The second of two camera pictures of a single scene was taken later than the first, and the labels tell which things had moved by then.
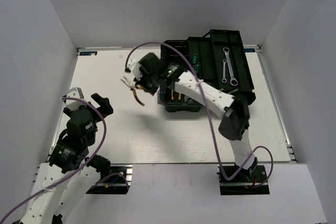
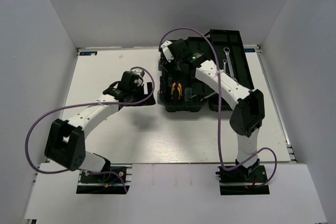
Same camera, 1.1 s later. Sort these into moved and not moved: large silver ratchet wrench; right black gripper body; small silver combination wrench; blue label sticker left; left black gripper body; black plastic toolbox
Moved: right black gripper body; left black gripper body
Not moved: blue label sticker left; black plastic toolbox; large silver ratchet wrench; small silver combination wrench
